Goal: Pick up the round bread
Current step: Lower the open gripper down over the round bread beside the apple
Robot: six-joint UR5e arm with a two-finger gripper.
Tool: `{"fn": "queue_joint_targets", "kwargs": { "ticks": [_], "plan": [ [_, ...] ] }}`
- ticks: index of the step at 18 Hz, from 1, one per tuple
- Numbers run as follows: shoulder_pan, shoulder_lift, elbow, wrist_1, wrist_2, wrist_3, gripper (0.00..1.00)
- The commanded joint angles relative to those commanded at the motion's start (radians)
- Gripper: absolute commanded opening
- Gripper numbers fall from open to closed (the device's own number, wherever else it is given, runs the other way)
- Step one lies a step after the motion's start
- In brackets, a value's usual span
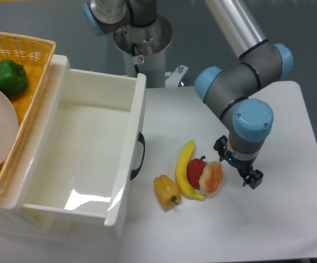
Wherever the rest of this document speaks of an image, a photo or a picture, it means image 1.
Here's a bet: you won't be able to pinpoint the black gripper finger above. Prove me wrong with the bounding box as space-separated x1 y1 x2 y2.
214 135 228 162
241 167 263 190

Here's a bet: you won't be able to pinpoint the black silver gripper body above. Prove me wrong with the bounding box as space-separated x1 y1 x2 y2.
222 142 258 176

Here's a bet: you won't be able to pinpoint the round orange white bread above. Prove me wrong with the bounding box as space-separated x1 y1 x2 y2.
199 161 223 196

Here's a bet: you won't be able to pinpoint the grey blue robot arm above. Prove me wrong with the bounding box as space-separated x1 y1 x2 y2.
83 1 293 188

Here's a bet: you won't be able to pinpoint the red bell pepper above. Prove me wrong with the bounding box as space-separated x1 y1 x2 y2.
187 156 207 189

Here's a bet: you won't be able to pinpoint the yellow banana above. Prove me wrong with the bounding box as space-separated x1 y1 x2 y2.
175 140 205 201

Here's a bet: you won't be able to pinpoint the yellow bell pepper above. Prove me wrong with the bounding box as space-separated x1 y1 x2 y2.
153 175 182 211

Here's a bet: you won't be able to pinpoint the white plastic drawer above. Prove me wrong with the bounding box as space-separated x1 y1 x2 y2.
18 54 147 227

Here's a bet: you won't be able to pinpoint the white drawer cabinet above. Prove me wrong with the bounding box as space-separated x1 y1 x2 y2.
0 55 146 239

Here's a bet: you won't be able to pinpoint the yellow woven basket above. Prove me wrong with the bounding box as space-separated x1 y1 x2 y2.
0 32 56 186

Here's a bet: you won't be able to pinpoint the green bell pepper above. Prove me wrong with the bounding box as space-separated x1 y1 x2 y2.
0 59 28 96

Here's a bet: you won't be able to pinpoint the black drawer handle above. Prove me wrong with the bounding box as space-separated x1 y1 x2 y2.
130 131 146 180

